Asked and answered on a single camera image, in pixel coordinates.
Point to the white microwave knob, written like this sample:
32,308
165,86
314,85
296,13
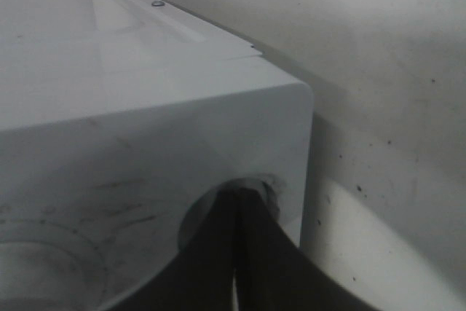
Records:
45,276

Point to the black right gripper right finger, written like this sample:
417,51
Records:
273,274

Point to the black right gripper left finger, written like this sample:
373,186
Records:
200,277

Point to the white microwave oven body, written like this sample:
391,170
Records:
121,118

